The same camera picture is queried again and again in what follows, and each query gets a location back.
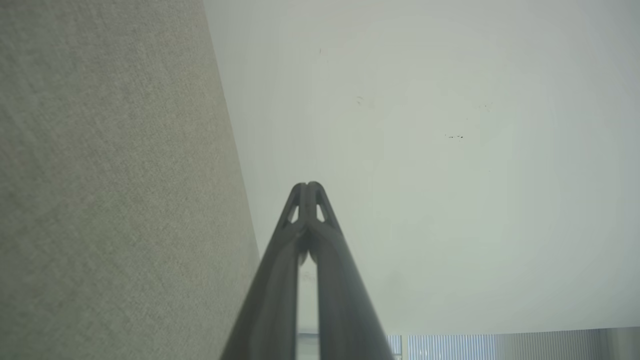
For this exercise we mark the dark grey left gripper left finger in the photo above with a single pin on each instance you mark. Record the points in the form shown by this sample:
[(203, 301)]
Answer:
[(272, 300)]

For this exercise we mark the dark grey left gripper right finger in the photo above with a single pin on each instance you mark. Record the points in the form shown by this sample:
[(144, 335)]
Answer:
[(345, 310)]

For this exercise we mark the white ribbed panel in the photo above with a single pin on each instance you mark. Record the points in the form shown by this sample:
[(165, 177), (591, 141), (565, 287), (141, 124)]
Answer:
[(500, 346)]

